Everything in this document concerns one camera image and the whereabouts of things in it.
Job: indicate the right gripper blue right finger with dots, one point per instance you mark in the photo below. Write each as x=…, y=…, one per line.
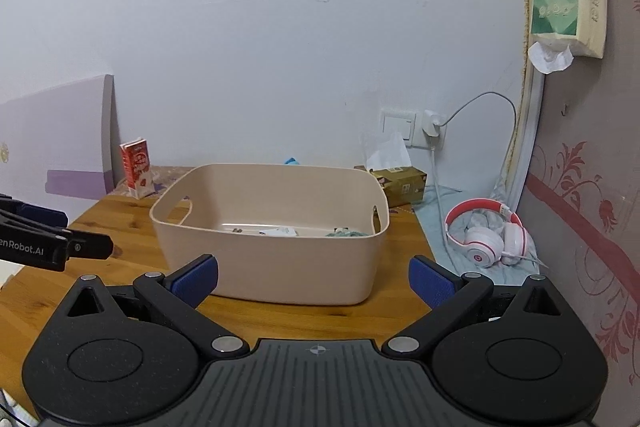
x=451, y=297

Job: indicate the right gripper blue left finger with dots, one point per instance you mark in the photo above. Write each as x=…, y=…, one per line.
x=169, y=297

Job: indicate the red white headphones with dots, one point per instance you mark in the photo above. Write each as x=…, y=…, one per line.
x=486, y=247

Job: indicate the light blue blanket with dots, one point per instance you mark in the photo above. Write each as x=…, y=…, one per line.
x=431, y=213

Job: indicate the white purple headboard panel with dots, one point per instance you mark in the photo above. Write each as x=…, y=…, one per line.
x=56, y=146

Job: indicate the white medicine box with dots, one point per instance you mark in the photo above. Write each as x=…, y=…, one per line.
x=279, y=232

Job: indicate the gold tissue box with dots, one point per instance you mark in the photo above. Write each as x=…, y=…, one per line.
x=386, y=157

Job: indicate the green fabric scrunchie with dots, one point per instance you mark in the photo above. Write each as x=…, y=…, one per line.
x=346, y=232

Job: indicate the beige plastic storage bin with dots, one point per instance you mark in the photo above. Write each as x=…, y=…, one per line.
x=218, y=209

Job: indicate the red white milk carton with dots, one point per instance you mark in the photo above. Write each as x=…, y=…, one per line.
x=137, y=167

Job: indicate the white charger plug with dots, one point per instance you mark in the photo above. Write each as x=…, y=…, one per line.
x=433, y=129

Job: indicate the white door frame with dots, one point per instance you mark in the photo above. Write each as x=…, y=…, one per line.
x=522, y=148

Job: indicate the white wall socket plate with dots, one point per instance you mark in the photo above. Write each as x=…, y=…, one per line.
x=400, y=121

